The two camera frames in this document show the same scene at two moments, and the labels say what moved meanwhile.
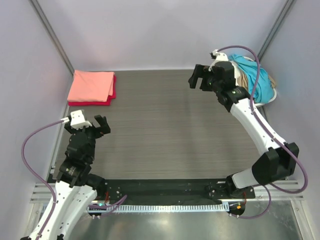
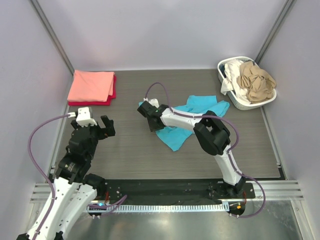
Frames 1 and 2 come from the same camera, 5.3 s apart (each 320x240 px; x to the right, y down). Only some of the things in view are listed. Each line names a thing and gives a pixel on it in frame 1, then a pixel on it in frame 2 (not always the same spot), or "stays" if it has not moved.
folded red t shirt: [97, 103] stays
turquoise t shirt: [263, 92] to [198, 106]
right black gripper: [199, 70] to [153, 128]
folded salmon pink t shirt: [91, 86] stays
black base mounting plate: [117, 192] stays
